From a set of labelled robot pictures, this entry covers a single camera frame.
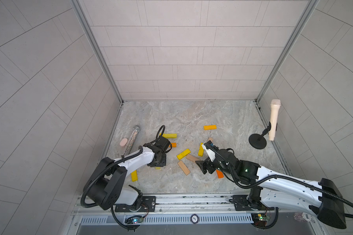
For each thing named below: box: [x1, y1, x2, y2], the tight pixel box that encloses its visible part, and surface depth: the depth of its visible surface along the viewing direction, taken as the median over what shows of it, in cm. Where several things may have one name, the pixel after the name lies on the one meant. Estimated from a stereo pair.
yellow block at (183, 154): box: [176, 148, 192, 161], surface depth 89 cm
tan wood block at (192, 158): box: [185, 153, 201, 163], surface depth 87 cm
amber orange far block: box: [203, 124, 217, 131], surface depth 104 cm
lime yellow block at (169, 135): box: [159, 133, 178, 139], surface depth 98 cm
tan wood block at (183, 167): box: [177, 160, 191, 176], surface depth 84 cm
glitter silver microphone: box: [121, 125, 141, 156], surface depth 93 cm
